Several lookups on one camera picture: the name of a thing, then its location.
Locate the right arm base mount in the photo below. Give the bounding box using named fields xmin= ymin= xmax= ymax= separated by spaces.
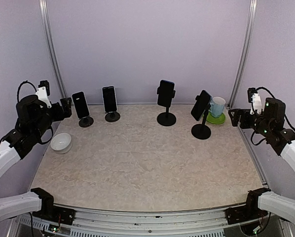
xmin=225 ymin=205 xmax=263 ymax=225

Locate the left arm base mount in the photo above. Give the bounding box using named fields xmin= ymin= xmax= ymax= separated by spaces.
xmin=33 ymin=206 xmax=75 ymax=226

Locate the white blue mug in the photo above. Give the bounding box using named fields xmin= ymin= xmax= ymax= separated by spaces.
xmin=209 ymin=97 xmax=226 ymax=118

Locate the white bowl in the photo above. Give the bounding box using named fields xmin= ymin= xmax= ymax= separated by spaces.
xmin=50 ymin=133 xmax=73 ymax=154

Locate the left aluminium frame post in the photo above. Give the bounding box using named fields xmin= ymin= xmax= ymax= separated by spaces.
xmin=38 ymin=0 xmax=69 ymax=98

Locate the green saucer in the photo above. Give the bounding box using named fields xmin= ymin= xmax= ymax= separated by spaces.
xmin=206 ymin=112 xmax=226 ymax=124

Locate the right aluminium frame post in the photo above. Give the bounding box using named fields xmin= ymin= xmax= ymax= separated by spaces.
xmin=228 ymin=0 xmax=258 ymax=108

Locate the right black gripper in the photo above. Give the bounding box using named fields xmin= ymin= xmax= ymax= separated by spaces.
xmin=229 ymin=108 xmax=273 ymax=137

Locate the phone with teal case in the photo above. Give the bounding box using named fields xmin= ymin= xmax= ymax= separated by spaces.
xmin=191 ymin=90 xmax=212 ymax=121

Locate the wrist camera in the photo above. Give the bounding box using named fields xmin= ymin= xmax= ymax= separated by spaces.
xmin=36 ymin=80 xmax=52 ymax=108
xmin=247 ymin=87 xmax=263 ymax=115

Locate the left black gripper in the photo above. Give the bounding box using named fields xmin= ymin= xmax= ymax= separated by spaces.
xmin=32 ymin=97 xmax=71 ymax=139

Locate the front aluminium rail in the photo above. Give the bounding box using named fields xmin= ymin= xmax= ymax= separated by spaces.
xmin=6 ymin=202 xmax=294 ymax=237

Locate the aluminium frame post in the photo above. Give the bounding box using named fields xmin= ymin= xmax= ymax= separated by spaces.
xmin=38 ymin=0 xmax=69 ymax=98
xmin=228 ymin=0 xmax=258 ymax=108

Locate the folding phone stand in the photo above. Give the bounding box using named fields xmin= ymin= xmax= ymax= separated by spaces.
xmin=105 ymin=112 xmax=120 ymax=122
xmin=78 ymin=116 xmax=94 ymax=128

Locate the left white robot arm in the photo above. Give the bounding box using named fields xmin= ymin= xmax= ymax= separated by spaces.
xmin=0 ymin=80 xmax=72 ymax=222

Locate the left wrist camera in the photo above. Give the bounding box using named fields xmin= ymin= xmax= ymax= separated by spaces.
xmin=36 ymin=80 xmax=52 ymax=108

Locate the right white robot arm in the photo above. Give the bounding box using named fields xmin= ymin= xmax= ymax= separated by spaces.
xmin=226 ymin=87 xmax=295 ymax=225

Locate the phone with lilac case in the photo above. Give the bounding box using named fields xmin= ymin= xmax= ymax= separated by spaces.
xmin=72 ymin=91 xmax=90 ymax=119

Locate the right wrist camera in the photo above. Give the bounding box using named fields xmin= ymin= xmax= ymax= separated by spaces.
xmin=247 ymin=87 xmax=263 ymax=115

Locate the phone with dark-blue case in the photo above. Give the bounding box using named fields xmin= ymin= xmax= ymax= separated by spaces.
xmin=157 ymin=80 xmax=176 ymax=108

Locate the phone with light-blue case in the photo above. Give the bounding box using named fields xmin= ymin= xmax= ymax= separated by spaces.
xmin=102 ymin=86 xmax=117 ymax=113

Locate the black clamp phone stand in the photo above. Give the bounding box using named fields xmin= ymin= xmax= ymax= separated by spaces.
xmin=156 ymin=85 xmax=177 ymax=127

